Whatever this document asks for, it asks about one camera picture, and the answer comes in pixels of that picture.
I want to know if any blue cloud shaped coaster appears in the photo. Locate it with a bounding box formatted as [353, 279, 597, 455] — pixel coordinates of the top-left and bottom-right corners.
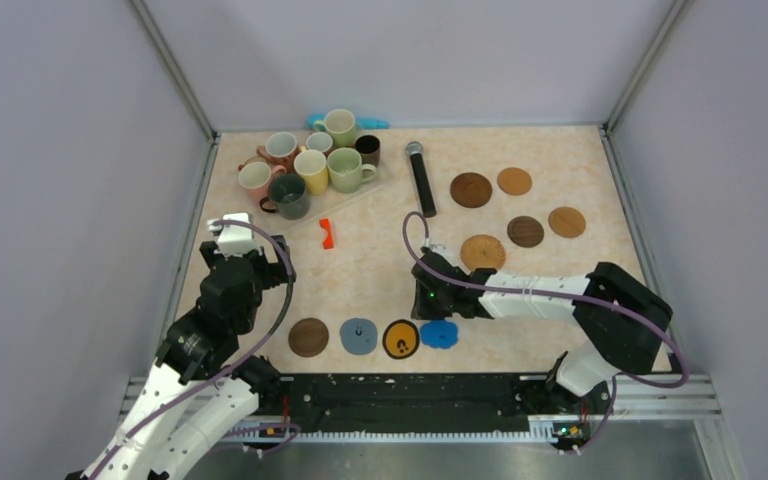
[419, 320, 459, 349]

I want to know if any orange black smiley coaster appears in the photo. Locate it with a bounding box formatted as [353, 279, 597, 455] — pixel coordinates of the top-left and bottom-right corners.
[382, 319, 420, 360]

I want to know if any walnut grooved round coaster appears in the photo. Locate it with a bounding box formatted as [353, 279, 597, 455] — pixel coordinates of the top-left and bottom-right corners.
[288, 318, 330, 358]

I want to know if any dark green mug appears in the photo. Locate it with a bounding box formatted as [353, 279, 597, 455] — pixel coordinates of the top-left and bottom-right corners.
[259, 173, 311, 220]

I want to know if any grey smiley silicone coaster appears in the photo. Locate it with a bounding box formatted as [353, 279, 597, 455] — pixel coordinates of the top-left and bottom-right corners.
[339, 318, 378, 356]

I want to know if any dark walnut round coaster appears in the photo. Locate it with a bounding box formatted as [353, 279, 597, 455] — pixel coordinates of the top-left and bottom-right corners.
[507, 216, 545, 248]

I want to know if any dark wooden round coaster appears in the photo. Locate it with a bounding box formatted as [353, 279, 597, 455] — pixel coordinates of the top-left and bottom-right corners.
[449, 172, 493, 209]

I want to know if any light brown round coaster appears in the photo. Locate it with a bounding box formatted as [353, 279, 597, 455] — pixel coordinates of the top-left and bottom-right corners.
[497, 167, 533, 196]

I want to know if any tan wooden round coaster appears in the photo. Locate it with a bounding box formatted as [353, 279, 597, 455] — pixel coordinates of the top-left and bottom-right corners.
[548, 206, 587, 238]

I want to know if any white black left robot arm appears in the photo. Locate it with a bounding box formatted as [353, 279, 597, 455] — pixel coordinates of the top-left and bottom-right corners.
[68, 235, 297, 479]

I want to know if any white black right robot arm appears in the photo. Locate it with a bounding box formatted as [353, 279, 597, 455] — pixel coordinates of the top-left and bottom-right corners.
[411, 248, 674, 412]

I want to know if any orange plastic piece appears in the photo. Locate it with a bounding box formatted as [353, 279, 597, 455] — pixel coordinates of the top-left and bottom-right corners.
[319, 218, 335, 250]

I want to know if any pink mug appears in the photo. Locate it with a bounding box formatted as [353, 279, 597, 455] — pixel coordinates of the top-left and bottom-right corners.
[238, 161, 287, 206]

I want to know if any yellow mug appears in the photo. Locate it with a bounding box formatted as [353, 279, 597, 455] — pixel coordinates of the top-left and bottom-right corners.
[293, 150, 329, 196]

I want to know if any light green mug front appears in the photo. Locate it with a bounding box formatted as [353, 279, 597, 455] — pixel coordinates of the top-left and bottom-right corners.
[326, 147, 378, 194]

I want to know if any brown mug white interior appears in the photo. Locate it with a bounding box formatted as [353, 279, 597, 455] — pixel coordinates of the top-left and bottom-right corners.
[256, 132, 301, 173]

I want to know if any small grey blue mug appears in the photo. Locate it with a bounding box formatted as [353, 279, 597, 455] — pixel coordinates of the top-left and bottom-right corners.
[305, 132, 335, 155]

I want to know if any black handheld microphone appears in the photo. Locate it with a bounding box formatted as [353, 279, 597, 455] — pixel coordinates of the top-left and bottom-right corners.
[405, 141, 437, 218]

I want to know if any dark brown mug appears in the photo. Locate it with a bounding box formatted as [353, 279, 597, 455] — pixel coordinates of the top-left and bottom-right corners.
[354, 134, 381, 167]

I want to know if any sage green mug back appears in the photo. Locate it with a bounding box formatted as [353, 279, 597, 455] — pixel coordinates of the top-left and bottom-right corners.
[312, 109, 357, 148]

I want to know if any light blue plastic object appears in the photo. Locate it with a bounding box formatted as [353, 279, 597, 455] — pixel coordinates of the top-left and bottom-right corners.
[306, 113, 391, 130]

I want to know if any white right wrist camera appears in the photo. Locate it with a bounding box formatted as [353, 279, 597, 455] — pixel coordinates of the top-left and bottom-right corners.
[429, 244, 458, 264]

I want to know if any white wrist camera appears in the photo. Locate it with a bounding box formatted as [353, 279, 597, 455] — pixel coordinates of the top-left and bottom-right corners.
[206, 212, 259, 257]
[429, 244, 458, 264]

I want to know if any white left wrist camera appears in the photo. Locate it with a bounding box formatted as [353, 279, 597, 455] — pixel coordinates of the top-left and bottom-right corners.
[206, 212, 259, 257]

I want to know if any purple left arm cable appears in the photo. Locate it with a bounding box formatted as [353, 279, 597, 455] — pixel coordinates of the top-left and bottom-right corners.
[85, 219, 302, 480]

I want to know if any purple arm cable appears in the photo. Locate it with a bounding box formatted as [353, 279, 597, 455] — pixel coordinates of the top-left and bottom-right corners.
[85, 219, 302, 480]
[401, 211, 691, 454]

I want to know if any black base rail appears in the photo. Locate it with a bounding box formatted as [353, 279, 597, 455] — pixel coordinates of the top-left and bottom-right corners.
[253, 373, 608, 434]

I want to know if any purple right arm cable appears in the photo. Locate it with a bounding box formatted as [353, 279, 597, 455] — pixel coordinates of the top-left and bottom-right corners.
[401, 211, 691, 454]

